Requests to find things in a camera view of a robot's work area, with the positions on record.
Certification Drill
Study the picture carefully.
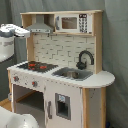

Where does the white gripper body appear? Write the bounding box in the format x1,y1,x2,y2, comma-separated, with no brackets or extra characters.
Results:
0,24,30,38

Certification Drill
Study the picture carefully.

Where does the grey toy sink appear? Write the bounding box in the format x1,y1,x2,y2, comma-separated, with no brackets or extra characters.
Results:
52,67,92,81

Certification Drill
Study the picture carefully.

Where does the grey range hood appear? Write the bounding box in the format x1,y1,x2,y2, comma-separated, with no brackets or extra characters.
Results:
27,15,54,34

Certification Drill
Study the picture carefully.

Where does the black toy faucet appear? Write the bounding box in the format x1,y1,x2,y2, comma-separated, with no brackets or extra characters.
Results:
76,50,94,70

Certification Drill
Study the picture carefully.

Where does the right red stove knob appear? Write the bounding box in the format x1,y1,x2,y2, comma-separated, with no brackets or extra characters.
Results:
32,81,38,87

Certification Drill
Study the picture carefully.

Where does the wooden toy kitchen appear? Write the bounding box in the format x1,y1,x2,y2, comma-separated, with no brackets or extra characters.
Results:
8,10,115,128

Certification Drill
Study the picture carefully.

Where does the left red stove knob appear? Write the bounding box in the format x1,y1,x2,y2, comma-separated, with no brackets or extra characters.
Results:
13,76,19,82

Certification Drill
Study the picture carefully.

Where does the toy microwave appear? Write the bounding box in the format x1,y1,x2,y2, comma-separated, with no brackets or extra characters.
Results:
55,14,92,34

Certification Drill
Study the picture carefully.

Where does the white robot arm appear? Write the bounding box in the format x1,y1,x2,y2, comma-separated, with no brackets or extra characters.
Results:
0,24,39,128

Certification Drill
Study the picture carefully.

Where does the black toy stovetop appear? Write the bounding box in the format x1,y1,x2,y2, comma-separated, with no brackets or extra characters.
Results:
20,61,56,72

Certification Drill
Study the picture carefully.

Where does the grey backdrop curtain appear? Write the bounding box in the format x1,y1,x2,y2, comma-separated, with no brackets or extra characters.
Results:
0,0,128,128

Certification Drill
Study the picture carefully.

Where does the white cabinet door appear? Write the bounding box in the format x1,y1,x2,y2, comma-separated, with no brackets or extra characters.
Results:
44,81,82,128

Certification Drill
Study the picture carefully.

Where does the red stove knob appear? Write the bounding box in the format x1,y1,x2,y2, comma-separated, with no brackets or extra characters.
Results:
32,81,38,87
13,76,19,82

